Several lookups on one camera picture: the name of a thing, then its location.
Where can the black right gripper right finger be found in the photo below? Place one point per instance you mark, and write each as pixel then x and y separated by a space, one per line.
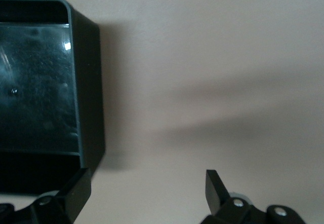
pixel 215 196

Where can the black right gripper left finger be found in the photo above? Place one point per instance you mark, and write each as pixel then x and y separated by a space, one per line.
pixel 72 196

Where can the black plastic box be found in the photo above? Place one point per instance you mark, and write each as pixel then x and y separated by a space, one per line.
pixel 38 82

